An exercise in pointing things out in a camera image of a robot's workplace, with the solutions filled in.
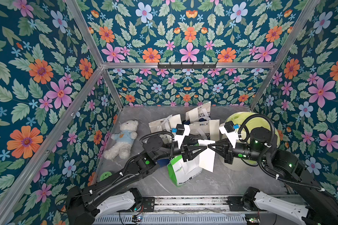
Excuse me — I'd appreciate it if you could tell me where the green white takeout bag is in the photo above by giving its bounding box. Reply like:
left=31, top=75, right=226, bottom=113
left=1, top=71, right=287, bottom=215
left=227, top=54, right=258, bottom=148
left=167, top=155, right=202, bottom=187

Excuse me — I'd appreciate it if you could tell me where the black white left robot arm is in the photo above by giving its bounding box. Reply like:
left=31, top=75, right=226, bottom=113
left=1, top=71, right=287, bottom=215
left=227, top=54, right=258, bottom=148
left=65, top=132, right=207, bottom=225

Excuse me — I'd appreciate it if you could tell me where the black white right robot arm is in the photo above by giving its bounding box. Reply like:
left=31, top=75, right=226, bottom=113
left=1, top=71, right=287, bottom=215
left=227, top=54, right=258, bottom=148
left=208, top=113, right=338, bottom=225

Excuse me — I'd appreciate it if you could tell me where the white trash bin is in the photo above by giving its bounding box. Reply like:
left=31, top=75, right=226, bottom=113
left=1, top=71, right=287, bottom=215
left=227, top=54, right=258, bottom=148
left=218, top=155, right=258, bottom=171

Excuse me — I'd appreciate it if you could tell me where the blue white bag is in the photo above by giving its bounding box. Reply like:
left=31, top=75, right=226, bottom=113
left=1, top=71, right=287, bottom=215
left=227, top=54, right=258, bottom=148
left=148, top=114, right=173, bottom=133
left=189, top=121, right=210, bottom=140
left=186, top=102, right=211, bottom=123

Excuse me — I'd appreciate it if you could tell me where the back left blue white bag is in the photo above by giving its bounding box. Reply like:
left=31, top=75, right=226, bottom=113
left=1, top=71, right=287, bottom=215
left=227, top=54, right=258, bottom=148
left=148, top=114, right=173, bottom=133

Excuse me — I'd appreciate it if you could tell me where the back right blue white bag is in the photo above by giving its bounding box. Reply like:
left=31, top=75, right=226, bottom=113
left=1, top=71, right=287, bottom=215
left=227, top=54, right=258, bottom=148
left=186, top=102, right=211, bottom=123

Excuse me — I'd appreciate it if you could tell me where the white teddy bear blue shirt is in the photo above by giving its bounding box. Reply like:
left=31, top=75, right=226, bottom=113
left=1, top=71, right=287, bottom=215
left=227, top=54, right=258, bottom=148
left=103, top=120, right=139, bottom=160

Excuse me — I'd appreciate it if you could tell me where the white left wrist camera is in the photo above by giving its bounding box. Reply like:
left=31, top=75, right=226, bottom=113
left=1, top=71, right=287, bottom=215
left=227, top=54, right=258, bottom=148
left=171, top=124, right=190, bottom=148

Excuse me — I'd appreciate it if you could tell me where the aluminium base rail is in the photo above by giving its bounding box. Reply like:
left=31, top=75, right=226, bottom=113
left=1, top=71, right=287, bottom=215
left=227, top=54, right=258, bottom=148
left=92, top=194, right=316, bottom=225

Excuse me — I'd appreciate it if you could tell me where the black wall hook rail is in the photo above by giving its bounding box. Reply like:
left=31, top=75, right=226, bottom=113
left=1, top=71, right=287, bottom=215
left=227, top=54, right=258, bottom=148
left=157, top=62, right=217, bottom=70

